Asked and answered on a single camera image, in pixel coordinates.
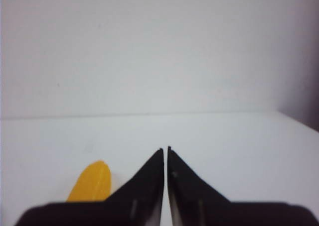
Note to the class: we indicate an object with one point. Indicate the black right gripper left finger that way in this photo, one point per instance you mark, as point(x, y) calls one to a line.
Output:
point(139, 201)

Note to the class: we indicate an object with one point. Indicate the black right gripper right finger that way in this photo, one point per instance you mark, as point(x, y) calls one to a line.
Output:
point(190, 197)

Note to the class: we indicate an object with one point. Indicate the yellow toy corn cob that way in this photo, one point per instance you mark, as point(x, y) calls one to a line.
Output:
point(93, 184)

